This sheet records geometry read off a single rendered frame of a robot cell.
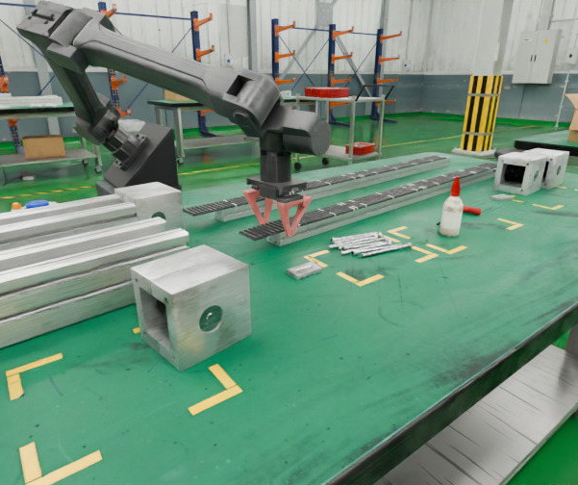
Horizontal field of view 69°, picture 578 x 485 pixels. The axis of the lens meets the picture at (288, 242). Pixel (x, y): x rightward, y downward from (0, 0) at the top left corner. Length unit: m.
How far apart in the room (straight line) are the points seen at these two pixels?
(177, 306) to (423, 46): 13.49
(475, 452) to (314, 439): 0.86
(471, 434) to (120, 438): 1.00
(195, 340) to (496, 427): 0.99
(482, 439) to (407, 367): 0.79
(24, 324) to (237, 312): 0.25
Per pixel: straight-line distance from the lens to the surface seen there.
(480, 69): 6.99
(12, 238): 0.77
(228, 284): 0.47
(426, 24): 13.86
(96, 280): 0.59
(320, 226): 0.86
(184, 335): 0.46
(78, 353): 0.55
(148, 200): 0.80
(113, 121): 1.25
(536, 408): 1.43
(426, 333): 0.56
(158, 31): 8.93
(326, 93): 4.87
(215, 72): 0.73
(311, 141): 0.67
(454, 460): 1.20
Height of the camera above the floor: 1.07
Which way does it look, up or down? 22 degrees down
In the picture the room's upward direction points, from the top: straight up
